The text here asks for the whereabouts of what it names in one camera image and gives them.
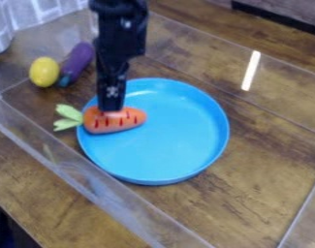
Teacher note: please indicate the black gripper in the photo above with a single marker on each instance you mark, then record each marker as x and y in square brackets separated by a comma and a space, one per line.
[118, 43]

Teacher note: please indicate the grey white curtain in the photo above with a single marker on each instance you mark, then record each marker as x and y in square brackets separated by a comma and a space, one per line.
[20, 14]

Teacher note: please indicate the clear acrylic barrier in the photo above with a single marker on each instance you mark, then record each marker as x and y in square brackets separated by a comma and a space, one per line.
[129, 209]

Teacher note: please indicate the dark wooden board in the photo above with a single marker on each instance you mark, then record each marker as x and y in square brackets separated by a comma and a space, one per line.
[281, 19]

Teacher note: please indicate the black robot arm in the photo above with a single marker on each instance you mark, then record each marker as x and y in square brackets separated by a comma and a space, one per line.
[117, 7]

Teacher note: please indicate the purple toy eggplant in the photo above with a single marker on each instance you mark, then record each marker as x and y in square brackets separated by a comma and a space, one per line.
[78, 60]

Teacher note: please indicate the orange toy carrot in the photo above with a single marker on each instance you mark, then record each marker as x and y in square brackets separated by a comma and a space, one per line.
[98, 122]

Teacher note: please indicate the blue round tray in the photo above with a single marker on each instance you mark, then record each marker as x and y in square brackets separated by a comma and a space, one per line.
[176, 144]

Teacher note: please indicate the yellow toy lemon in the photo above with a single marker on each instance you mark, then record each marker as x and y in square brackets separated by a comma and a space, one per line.
[43, 72]

